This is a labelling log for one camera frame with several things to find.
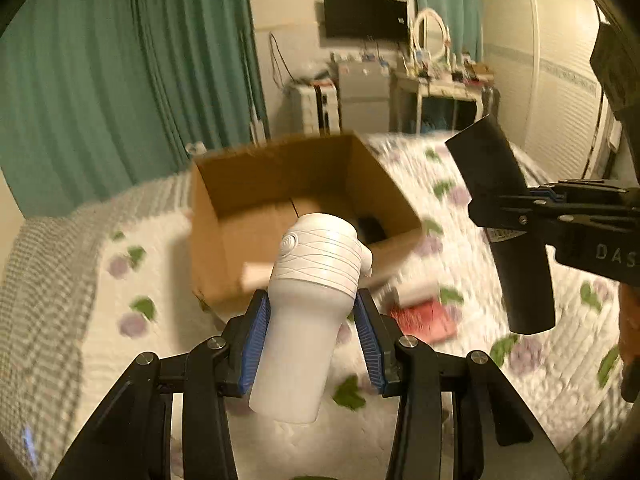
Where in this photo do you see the black rectangular case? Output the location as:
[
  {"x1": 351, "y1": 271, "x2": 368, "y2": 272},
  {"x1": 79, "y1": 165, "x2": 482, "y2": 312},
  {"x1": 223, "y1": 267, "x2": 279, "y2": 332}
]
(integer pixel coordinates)
[{"x1": 446, "y1": 115, "x2": 555, "y2": 335}]

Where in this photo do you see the red book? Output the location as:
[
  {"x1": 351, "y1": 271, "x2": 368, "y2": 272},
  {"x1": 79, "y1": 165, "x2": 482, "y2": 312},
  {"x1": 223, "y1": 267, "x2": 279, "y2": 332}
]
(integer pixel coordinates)
[{"x1": 388, "y1": 300, "x2": 458, "y2": 344}]

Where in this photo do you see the white plastic bottle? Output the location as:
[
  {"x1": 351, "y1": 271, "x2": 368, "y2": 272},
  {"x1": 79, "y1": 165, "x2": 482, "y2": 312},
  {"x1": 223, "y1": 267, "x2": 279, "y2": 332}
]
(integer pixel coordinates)
[{"x1": 248, "y1": 214, "x2": 373, "y2": 424}]

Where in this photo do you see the black remote control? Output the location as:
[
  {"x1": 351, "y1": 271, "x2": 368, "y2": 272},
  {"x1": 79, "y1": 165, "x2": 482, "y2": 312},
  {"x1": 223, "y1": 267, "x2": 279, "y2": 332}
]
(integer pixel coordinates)
[{"x1": 356, "y1": 216, "x2": 387, "y2": 246}]

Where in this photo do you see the right hand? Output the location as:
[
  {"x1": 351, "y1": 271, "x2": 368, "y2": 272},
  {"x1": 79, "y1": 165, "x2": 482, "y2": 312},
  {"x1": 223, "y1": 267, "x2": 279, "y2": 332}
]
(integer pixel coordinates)
[{"x1": 618, "y1": 283, "x2": 640, "y2": 375}]

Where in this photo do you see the white floral quilt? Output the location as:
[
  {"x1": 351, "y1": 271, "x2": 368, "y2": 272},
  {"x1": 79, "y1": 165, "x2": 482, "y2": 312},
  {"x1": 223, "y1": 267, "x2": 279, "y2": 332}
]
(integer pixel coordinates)
[{"x1": 73, "y1": 134, "x2": 629, "y2": 479}]

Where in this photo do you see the dark checkered suitcase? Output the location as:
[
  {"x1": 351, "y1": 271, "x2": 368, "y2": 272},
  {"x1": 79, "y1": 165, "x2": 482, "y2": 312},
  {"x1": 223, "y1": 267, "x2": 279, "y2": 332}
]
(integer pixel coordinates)
[{"x1": 482, "y1": 86, "x2": 501, "y2": 119}]

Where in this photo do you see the blue basket under table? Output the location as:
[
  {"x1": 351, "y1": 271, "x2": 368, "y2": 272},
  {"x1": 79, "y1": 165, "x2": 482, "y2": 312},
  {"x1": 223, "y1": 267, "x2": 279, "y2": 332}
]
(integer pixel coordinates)
[{"x1": 420, "y1": 117, "x2": 449, "y2": 134}]

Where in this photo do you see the white dressing table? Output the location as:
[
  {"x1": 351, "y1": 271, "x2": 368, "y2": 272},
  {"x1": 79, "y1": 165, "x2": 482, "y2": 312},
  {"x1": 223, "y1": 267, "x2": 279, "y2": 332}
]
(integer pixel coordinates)
[{"x1": 389, "y1": 70, "x2": 486, "y2": 134}]

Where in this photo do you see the white louvered wardrobe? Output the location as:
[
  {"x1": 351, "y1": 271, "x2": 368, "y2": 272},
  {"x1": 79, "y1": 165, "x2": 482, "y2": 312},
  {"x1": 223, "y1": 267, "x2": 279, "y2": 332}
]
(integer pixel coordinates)
[{"x1": 483, "y1": 0, "x2": 620, "y2": 180}]

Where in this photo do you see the grey checkered bed sheet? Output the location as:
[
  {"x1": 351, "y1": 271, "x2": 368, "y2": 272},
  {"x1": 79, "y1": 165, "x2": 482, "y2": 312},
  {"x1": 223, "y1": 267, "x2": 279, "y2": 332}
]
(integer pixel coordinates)
[{"x1": 1, "y1": 172, "x2": 191, "y2": 479}]

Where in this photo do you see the oval vanity mirror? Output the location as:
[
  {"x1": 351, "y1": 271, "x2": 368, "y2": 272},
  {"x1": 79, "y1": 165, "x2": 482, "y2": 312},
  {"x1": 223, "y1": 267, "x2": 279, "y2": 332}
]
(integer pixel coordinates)
[{"x1": 410, "y1": 8, "x2": 450, "y2": 62}]

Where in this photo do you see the silver mini fridge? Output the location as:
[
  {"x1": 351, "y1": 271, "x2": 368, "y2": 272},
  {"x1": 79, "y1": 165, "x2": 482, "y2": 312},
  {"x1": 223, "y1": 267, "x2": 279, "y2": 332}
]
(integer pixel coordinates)
[{"x1": 337, "y1": 62, "x2": 390, "y2": 133}]

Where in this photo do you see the white suitcase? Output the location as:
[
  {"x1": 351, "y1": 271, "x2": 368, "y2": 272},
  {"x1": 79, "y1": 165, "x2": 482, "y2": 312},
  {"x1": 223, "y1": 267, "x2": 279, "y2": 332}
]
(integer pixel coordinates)
[{"x1": 290, "y1": 79, "x2": 341, "y2": 136}]

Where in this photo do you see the open cardboard box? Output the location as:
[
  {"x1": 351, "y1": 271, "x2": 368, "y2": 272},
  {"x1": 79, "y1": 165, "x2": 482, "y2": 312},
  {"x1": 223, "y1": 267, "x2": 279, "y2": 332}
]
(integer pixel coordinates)
[{"x1": 190, "y1": 134, "x2": 423, "y2": 318}]

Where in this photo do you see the white roll by curtain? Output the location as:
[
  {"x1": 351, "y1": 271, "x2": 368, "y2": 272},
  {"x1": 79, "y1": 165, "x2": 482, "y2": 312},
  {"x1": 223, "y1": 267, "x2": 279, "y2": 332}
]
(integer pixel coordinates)
[{"x1": 250, "y1": 106, "x2": 267, "y2": 145}]

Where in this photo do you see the clear water jug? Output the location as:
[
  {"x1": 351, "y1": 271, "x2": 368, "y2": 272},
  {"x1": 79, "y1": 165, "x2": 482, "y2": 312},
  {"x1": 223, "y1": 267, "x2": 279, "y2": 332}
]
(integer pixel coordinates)
[{"x1": 184, "y1": 141, "x2": 207, "y2": 157}]

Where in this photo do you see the green curtain left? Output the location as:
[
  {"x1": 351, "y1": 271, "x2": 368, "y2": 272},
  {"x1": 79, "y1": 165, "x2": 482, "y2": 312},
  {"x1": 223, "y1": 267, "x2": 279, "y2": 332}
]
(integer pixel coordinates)
[{"x1": 1, "y1": 0, "x2": 267, "y2": 217}]

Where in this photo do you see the black wall television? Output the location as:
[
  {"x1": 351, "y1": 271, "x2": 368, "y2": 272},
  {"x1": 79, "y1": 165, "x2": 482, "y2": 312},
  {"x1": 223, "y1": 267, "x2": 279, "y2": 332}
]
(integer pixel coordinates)
[{"x1": 323, "y1": 0, "x2": 409, "y2": 44}]

